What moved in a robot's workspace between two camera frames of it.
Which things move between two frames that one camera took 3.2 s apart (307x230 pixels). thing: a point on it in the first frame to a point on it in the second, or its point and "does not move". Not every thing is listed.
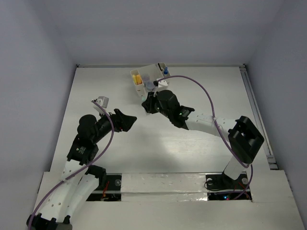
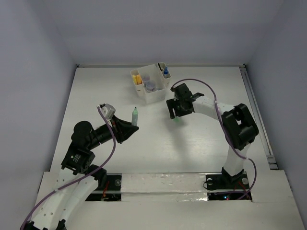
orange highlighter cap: (138, 80) does not move
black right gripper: (148, 103) to (172, 104)
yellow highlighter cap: (134, 78) does not move
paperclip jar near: (149, 85) does not move
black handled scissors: (159, 66) does not move
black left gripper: (121, 122) to (122, 129)
